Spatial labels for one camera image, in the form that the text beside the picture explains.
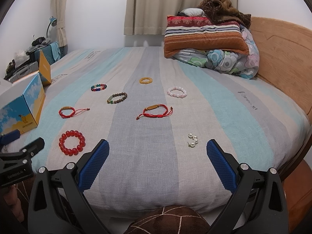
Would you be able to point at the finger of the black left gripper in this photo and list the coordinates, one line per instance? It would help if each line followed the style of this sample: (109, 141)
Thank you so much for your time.
(34, 147)

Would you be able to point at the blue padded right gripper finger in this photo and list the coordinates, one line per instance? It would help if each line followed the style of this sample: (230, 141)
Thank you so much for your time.
(10, 137)

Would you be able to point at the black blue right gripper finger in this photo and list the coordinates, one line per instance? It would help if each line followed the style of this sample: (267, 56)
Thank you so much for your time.
(57, 203)
(257, 203)

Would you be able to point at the blue yellow cardboard box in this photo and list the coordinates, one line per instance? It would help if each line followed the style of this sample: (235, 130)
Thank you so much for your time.
(22, 101)

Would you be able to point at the white pearl earrings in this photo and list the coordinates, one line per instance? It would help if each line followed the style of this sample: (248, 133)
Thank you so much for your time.
(194, 140)

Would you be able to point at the person's left hand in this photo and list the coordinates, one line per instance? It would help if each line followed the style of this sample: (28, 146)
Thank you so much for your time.
(14, 203)

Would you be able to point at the grey suitcase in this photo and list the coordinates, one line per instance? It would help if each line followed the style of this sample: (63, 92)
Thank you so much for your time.
(22, 72)

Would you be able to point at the brown patterned cushion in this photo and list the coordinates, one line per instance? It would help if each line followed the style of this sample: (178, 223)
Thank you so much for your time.
(170, 219)

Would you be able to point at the teal suitcase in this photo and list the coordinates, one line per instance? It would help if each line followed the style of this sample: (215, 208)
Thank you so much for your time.
(51, 52)

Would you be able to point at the blue desk lamp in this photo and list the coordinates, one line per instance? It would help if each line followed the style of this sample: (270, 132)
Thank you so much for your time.
(52, 23)

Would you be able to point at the striped bed sheet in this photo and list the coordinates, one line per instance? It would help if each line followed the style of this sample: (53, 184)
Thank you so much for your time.
(145, 106)

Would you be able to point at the floral quilt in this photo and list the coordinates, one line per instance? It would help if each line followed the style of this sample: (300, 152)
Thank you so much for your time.
(245, 66)

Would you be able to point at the beige curtain left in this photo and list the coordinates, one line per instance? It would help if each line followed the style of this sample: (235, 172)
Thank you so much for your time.
(59, 9)

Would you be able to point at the wooden headboard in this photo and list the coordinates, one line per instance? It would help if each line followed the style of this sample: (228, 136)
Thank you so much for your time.
(285, 58)

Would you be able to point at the striped orange red pillow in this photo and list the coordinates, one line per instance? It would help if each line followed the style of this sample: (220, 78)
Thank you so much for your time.
(200, 33)

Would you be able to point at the brown fuzzy blanket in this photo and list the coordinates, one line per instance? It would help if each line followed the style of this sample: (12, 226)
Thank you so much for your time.
(221, 11)

